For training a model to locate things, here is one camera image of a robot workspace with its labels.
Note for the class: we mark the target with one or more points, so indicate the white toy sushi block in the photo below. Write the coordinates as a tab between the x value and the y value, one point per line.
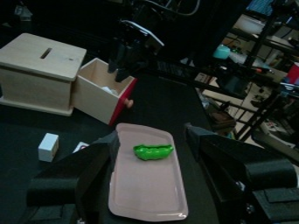
48	147

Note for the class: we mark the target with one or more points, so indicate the wooden box with coin slot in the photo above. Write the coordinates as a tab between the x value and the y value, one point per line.
37	73

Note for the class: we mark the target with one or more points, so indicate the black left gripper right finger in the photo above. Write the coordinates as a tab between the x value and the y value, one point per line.
234	169

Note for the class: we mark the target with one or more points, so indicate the wooden drawer with red front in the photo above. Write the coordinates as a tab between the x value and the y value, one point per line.
101	92

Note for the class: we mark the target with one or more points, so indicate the white and red sushi piece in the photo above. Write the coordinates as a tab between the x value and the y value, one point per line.
80	146

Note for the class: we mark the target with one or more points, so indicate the teal round container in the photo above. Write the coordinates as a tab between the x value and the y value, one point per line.
222	52

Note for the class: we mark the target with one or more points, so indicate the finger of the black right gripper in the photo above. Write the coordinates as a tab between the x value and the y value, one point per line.
112	62
123	74

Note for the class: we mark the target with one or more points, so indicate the black metal shelf frame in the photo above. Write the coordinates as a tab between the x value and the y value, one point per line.
264	75

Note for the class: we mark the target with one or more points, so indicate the green toy pea pod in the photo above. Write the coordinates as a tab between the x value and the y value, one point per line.
152	151

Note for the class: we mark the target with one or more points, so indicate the white crumpled item in drawer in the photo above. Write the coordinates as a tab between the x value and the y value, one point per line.
108	90

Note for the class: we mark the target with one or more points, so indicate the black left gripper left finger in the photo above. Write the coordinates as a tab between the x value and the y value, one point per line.
73	175

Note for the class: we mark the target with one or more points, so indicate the pink rectangular plastic tray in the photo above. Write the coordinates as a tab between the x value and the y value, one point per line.
147	178

